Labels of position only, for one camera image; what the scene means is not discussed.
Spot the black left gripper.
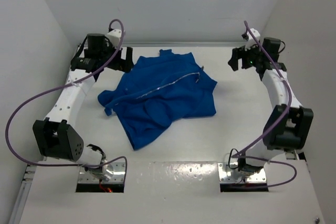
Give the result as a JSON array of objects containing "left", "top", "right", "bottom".
[{"left": 98, "top": 39, "right": 132, "bottom": 72}]

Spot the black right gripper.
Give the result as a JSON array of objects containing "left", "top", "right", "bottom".
[{"left": 229, "top": 40, "right": 265, "bottom": 71}]

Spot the blue zip-up vest jacket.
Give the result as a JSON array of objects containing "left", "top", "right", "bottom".
[{"left": 98, "top": 49, "right": 217, "bottom": 151}]

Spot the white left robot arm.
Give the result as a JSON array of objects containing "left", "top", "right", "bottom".
[{"left": 33, "top": 29, "right": 134, "bottom": 176}]

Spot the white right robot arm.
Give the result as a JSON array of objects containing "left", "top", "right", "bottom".
[{"left": 228, "top": 37, "right": 313, "bottom": 175}]

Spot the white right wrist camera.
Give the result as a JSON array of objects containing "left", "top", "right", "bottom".
[{"left": 241, "top": 28, "right": 260, "bottom": 51}]

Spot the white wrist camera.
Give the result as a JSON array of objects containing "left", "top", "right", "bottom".
[
  {"left": 105, "top": 29, "right": 125, "bottom": 47},
  {"left": 241, "top": 28, "right": 260, "bottom": 51}
]

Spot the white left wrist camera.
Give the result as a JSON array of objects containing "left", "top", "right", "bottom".
[{"left": 105, "top": 29, "right": 125, "bottom": 47}]

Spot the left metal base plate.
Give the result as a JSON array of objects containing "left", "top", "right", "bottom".
[{"left": 78, "top": 162, "right": 126, "bottom": 184}]

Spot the metal base plate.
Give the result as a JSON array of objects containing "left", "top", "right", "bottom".
[
  {"left": 217, "top": 162, "right": 267, "bottom": 184},
  {"left": 78, "top": 162, "right": 126, "bottom": 184}
]

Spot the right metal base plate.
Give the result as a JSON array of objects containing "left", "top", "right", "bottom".
[{"left": 217, "top": 162, "right": 267, "bottom": 184}]

